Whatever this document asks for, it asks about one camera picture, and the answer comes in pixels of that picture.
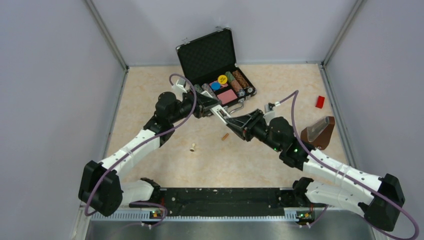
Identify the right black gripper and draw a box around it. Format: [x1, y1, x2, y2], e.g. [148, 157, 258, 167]
[226, 109, 283, 152]

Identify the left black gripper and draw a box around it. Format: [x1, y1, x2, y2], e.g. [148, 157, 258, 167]
[169, 87, 223, 124]

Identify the white remote control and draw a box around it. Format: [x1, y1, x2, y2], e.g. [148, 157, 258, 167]
[210, 105, 232, 125]

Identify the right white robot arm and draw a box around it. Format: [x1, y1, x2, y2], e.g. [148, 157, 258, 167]
[224, 109, 405, 232]

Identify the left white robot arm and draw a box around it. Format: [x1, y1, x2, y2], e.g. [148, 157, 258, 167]
[78, 91, 221, 217]

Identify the blue poker chip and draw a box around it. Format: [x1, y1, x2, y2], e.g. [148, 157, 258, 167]
[210, 81, 221, 91]

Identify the pink card deck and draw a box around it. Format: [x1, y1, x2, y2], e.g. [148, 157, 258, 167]
[217, 89, 238, 105]

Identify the yellow poker chip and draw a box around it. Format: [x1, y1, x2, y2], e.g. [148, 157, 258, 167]
[217, 74, 228, 85]

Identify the black poker chip case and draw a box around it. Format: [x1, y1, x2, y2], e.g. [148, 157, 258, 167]
[176, 27, 257, 108]

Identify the brown knife holder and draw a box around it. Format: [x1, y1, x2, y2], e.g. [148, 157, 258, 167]
[300, 116, 336, 150]

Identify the red block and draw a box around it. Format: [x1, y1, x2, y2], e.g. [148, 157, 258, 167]
[315, 95, 326, 109]

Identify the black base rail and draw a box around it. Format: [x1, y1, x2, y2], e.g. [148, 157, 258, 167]
[129, 187, 332, 220]

